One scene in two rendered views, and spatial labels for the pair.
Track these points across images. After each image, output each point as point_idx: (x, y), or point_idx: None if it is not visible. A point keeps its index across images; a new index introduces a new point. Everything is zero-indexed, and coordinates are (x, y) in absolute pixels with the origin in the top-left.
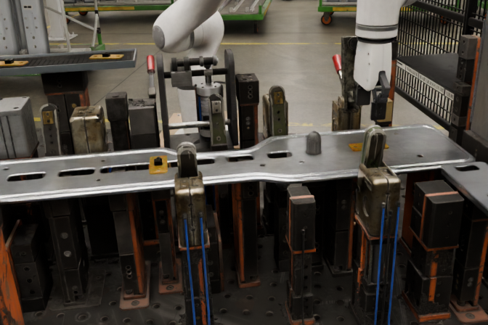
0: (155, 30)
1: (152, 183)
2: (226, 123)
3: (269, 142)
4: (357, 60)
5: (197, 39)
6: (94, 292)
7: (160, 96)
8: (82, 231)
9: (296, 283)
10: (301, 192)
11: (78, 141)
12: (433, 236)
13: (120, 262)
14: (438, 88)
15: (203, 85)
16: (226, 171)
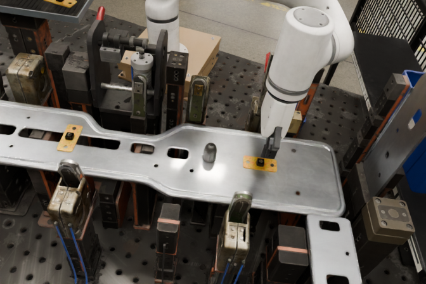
0: None
1: (53, 164)
2: (153, 94)
3: (178, 130)
4: (265, 98)
5: None
6: (25, 201)
7: (89, 66)
8: None
9: (160, 264)
10: (172, 214)
11: (14, 89)
12: (274, 276)
13: (38, 196)
14: (364, 92)
15: (136, 58)
16: (120, 165)
